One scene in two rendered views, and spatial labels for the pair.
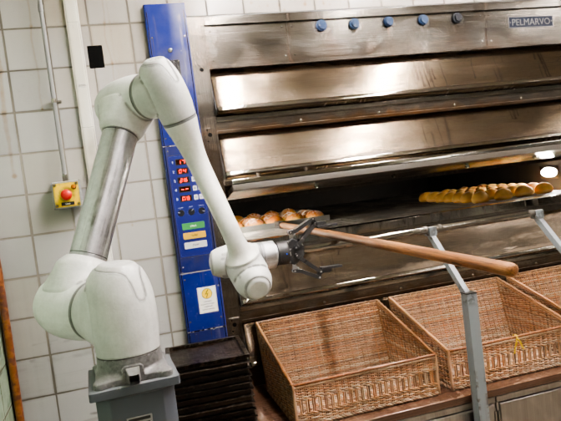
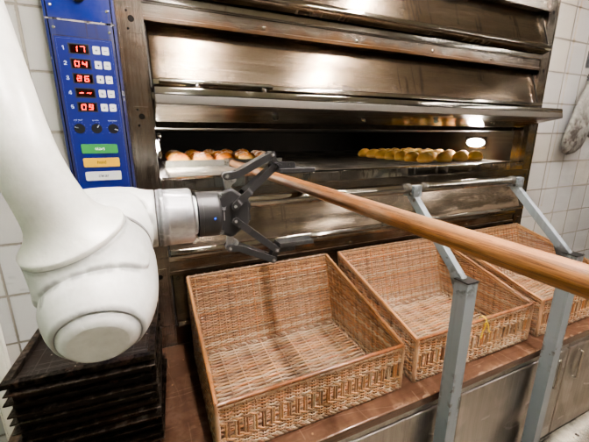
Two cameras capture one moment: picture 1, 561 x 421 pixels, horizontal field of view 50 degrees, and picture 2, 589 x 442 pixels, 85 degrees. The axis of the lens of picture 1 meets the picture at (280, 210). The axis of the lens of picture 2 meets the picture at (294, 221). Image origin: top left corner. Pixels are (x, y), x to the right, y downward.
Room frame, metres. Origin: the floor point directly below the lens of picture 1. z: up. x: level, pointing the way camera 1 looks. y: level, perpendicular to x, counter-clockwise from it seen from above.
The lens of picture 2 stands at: (1.35, -0.05, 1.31)
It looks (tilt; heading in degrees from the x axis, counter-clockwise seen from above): 15 degrees down; 351
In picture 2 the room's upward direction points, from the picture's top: straight up
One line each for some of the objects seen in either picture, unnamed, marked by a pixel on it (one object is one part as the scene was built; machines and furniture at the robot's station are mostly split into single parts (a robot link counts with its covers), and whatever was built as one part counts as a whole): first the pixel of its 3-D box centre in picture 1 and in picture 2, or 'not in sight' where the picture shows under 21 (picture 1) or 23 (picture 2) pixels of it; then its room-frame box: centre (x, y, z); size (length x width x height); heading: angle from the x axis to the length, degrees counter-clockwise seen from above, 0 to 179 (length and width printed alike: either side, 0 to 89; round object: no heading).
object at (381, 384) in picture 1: (341, 355); (287, 328); (2.26, -0.17, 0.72); 0.56 x 0.49 x 0.28; 105
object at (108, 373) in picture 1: (130, 363); not in sight; (1.42, 0.40, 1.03); 0.22 x 0.18 x 0.06; 18
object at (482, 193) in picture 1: (482, 192); (415, 153); (3.25, -1.10, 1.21); 0.61 x 0.48 x 0.06; 15
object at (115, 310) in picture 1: (119, 306); not in sight; (1.45, 0.42, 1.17); 0.18 x 0.16 x 0.22; 54
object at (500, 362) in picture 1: (477, 327); (427, 293); (2.42, -0.74, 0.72); 0.56 x 0.49 x 0.28; 105
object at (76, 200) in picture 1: (67, 195); not in sight; (2.24, 0.78, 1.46); 0.10 x 0.07 x 0.10; 105
